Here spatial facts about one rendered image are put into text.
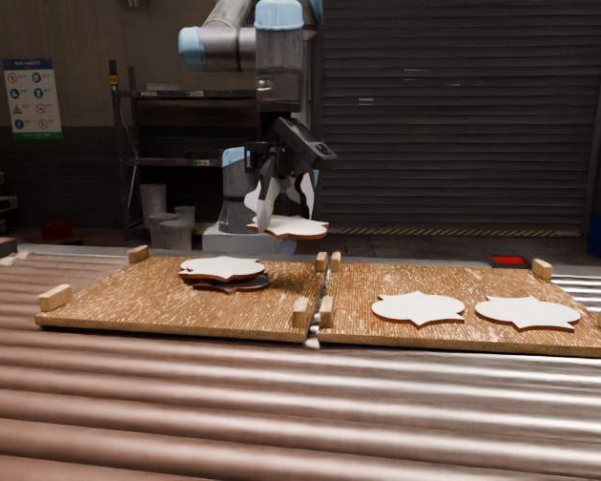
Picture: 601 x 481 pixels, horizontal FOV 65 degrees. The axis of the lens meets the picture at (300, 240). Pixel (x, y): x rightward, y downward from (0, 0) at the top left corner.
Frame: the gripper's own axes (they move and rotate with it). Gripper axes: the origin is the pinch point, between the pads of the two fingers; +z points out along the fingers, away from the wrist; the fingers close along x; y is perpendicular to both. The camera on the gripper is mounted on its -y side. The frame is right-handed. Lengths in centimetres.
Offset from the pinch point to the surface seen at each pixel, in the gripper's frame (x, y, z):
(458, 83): -453, 187, -62
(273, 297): 5.6, -1.9, 11.1
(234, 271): 7.6, 5.7, 7.8
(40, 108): -150, 557, -35
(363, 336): 7.1, -21.4, 11.2
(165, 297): 17.8, 11.2, 11.2
